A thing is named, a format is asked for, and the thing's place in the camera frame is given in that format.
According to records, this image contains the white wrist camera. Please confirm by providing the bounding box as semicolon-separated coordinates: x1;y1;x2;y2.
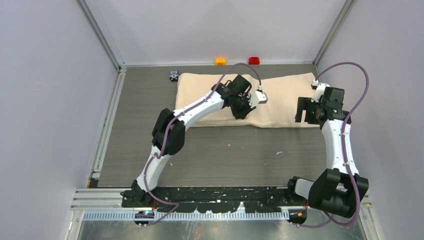
311;80;330;103
248;85;269;109

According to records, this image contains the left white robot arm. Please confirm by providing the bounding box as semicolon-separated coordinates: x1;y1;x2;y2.
121;75;268;207

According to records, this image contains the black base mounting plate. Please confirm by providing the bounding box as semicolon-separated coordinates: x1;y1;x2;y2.
120;186;307;214

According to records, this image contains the yellow button block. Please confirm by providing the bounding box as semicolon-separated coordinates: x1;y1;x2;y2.
214;57;227;66

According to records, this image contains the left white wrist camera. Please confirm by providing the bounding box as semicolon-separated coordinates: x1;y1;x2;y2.
248;85;269;109

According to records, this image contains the beige cloth wrap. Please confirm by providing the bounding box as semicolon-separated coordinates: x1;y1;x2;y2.
175;73;315;128

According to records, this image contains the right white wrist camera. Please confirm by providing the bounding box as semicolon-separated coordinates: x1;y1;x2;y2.
311;80;330;103

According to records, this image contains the red button block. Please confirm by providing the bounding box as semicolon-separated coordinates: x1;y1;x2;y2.
248;56;261;65

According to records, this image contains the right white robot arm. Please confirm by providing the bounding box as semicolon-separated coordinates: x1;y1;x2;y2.
285;83;369;218

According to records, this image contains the small blue owl toy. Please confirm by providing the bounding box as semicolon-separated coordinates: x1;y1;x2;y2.
169;70;180;82

